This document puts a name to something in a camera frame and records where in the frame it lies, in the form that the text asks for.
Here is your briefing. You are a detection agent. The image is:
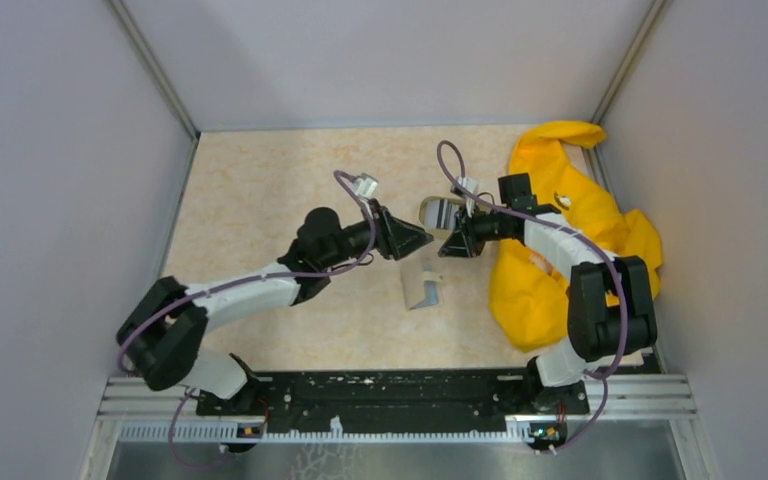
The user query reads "beige oval card tray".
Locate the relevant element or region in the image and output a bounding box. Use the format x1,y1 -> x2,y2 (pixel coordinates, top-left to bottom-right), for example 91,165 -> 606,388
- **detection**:
418,196 -> 466,240

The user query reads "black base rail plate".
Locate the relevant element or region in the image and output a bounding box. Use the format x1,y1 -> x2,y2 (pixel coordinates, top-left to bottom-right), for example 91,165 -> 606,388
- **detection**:
196,367 -> 590,434

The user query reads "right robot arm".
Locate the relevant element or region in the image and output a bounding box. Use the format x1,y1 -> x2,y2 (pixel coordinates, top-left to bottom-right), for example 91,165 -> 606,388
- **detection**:
438,174 -> 658,412

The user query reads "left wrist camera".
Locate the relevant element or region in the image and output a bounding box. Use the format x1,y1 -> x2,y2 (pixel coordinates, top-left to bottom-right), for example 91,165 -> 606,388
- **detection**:
352,173 -> 379,200

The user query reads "yellow cloth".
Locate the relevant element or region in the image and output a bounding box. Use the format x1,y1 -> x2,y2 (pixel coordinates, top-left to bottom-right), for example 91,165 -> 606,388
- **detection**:
487,120 -> 664,354

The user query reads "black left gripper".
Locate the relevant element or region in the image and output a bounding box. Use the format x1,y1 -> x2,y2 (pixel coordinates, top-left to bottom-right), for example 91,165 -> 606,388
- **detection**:
322,197 -> 434,269

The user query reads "beige card holder wallet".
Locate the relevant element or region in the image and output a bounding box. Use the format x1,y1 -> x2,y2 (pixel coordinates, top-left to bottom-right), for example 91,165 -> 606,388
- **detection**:
400,257 -> 443,311

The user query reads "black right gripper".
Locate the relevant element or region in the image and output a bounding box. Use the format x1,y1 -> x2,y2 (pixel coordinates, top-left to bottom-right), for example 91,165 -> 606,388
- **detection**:
438,202 -> 511,258

